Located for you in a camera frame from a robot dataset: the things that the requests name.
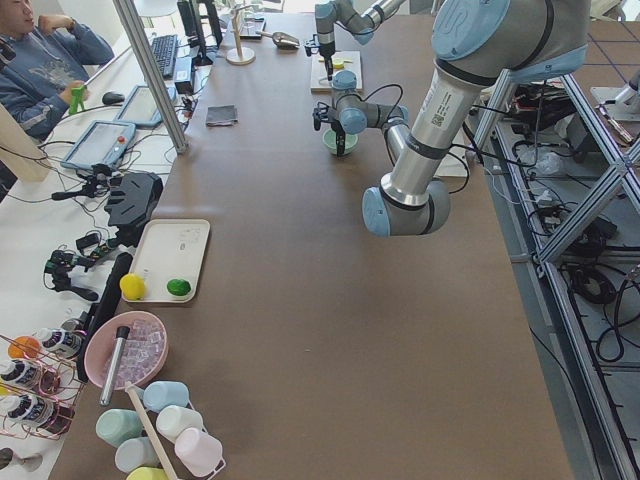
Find copper wire bottle rack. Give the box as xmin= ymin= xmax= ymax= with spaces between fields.
xmin=1 ymin=327 xmax=84 ymax=440

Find black computer mouse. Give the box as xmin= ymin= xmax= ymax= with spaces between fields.
xmin=102 ymin=91 xmax=125 ymax=106

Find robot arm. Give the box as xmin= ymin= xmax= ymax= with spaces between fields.
xmin=305 ymin=0 xmax=403 ymax=80
xmin=315 ymin=0 xmax=591 ymax=237

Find pink cup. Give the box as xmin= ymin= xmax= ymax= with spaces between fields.
xmin=174 ymin=427 xmax=226 ymax=477

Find light blue cup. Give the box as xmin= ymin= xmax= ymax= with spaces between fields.
xmin=143 ymin=381 xmax=190 ymax=413

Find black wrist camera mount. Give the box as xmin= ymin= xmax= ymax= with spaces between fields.
xmin=312 ymin=101 xmax=332 ymax=131
xmin=303 ymin=33 xmax=320 ymax=57

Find black device stand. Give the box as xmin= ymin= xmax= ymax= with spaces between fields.
xmin=104 ymin=172 xmax=163 ymax=249

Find light green ceramic bowl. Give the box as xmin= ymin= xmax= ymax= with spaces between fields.
xmin=322 ymin=129 xmax=360 ymax=157

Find beige rabbit tray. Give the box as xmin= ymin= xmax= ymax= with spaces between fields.
xmin=121 ymin=219 xmax=210 ymax=304

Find blue teach pendant near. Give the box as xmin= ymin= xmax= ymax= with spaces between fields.
xmin=61 ymin=120 xmax=136 ymax=171

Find black keyboard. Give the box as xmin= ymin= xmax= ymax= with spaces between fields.
xmin=150 ymin=35 xmax=179 ymax=79

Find black camera cable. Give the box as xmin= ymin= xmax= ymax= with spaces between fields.
xmin=349 ymin=83 xmax=471 ymax=194

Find wooden mug tree stand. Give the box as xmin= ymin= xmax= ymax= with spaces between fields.
xmin=226 ymin=5 xmax=256 ymax=66

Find green lime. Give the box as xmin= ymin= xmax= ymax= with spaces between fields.
xmin=166 ymin=278 xmax=192 ymax=297

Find steel muddler in bowl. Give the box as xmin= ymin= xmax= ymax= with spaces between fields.
xmin=99 ymin=326 xmax=130 ymax=407

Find whole yellow lemon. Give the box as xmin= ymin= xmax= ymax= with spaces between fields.
xmin=119 ymin=273 xmax=146 ymax=301

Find folded grey cloth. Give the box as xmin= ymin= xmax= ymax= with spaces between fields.
xmin=205 ymin=105 xmax=238 ymax=127

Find pale blue cup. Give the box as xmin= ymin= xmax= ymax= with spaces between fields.
xmin=115 ymin=437 xmax=160 ymax=473

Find blue teach pendant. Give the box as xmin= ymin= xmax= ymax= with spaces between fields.
xmin=61 ymin=120 xmax=136 ymax=171
xmin=114 ymin=85 xmax=162 ymax=129

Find bamboo cutting board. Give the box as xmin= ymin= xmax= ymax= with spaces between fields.
xmin=310 ymin=51 xmax=364 ymax=93

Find white cup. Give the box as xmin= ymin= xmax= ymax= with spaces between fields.
xmin=156 ymin=405 xmax=204 ymax=443

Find yellow cup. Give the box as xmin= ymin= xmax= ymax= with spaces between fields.
xmin=126 ymin=466 xmax=168 ymax=480

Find seated person blue hoodie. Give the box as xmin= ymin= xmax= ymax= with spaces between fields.
xmin=1 ymin=1 xmax=114 ymax=141

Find pink bowl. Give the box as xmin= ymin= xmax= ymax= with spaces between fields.
xmin=84 ymin=311 xmax=169 ymax=390

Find blue teach pendant far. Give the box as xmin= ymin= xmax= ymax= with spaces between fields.
xmin=114 ymin=85 xmax=162 ymax=129

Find steel scoop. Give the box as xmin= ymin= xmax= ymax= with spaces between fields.
xmin=258 ymin=30 xmax=300 ymax=50

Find aluminium frame post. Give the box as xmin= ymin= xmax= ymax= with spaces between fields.
xmin=113 ymin=0 xmax=188 ymax=154

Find mint green cup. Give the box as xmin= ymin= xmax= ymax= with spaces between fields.
xmin=95 ymin=409 xmax=143 ymax=448

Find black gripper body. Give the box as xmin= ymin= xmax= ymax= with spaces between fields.
xmin=319 ymin=42 xmax=336 ymax=59
xmin=330 ymin=119 xmax=346 ymax=137

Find orange fruit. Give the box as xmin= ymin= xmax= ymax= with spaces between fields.
xmin=7 ymin=336 xmax=41 ymax=359

